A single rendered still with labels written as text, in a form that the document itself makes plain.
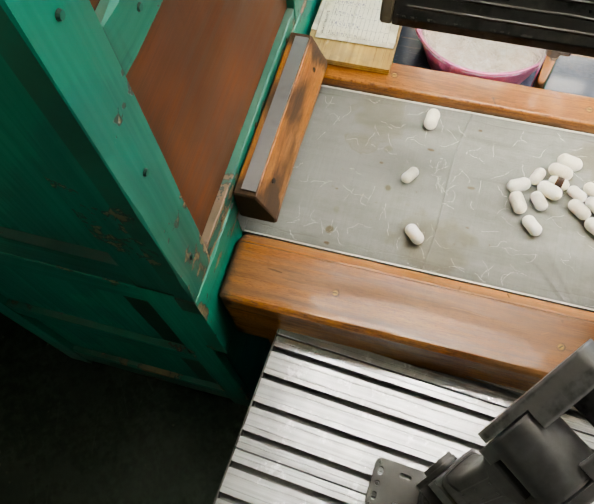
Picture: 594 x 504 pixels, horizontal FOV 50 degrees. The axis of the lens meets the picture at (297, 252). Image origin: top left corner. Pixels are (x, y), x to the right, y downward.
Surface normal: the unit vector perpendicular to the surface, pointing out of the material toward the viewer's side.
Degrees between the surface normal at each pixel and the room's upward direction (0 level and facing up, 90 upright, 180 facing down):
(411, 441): 0
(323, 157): 0
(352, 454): 0
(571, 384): 28
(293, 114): 67
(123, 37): 90
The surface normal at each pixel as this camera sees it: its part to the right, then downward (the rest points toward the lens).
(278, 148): 0.86, 0.05
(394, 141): -0.07, -0.40
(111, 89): 0.96, 0.22
